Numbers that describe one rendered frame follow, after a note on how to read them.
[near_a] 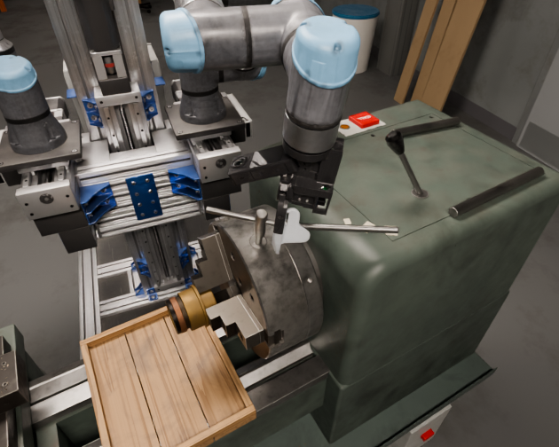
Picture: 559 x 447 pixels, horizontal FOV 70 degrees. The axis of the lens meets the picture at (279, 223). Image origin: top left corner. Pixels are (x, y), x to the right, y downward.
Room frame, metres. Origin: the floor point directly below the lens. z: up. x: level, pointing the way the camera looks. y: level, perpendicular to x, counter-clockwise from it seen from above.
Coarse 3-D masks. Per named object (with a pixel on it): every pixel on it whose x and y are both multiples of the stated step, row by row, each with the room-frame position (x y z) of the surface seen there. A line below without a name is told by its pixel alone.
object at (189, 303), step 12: (192, 288) 0.54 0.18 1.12; (168, 300) 0.51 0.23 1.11; (180, 300) 0.51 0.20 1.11; (192, 300) 0.51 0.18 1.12; (204, 300) 0.52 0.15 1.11; (180, 312) 0.48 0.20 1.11; (192, 312) 0.48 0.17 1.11; (204, 312) 0.49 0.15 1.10; (180, 324) 0.47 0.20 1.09; (192, 324) 0.47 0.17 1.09; (204, 324) 0.48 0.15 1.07
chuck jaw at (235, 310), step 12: (228, 300) 0.52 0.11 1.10; (240, 300) 0.52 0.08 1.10; (216, 312) 0.49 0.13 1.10; (228, 312) 0.49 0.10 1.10; (240, 312) 0.49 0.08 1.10; (252, 312) 0.49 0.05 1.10; (216, 324) 0.48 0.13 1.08; (228, 324) 0.46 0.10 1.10; (240, 324) 0.46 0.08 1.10; (252, 324) 0.46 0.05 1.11; (228, 336) 0.46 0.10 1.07; (240, 336) 0.45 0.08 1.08; (252, 336) 0.43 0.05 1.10; (264, 336) 0.45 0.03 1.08; (276, 336) 0.44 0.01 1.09
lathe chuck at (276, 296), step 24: (240, 240) 0.56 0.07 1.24; (240, 264) 0.52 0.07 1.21; (264, 264) 0.51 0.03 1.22; (288, 264) 0.52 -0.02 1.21; (240, 288) 0.53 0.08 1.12; (264, 288) 0.48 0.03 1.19; (288, 288) 0.49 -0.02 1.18; (264, 312) 0.45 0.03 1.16; (288, 312) 0.46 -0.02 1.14; (288, 336) 0.45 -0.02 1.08
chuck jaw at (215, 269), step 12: (216, 228) 0.64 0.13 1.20; (204, 240) 0.60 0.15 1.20; (216, 240) 0.60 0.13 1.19; (204, 252) 0.59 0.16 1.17; (216, 252) 0.59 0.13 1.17; (204, 264) 0.57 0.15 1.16; (216, 264) 0.57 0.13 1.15; (228, 264) 0.58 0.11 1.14; (192, 276) 0.57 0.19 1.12; (204, 276) 0.55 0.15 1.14; (216, 276) 0.56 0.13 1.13; (228, 276) 0.57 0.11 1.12; (204, 288) 0.54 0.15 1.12
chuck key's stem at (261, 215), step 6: (258, 210) 0.55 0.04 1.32; (264, 210) 0.55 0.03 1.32; (258, 216) 0.53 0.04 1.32; (264, 216) 0.53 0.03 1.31; (258, 222) 0.53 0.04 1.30; (264, 222) 0.54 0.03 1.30; (258, 228) 0.54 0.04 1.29; (264, 228) 0.54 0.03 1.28; (258, 234) 0.54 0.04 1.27; (264, 234) 0.55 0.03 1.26; (258, 240) 0.55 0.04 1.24
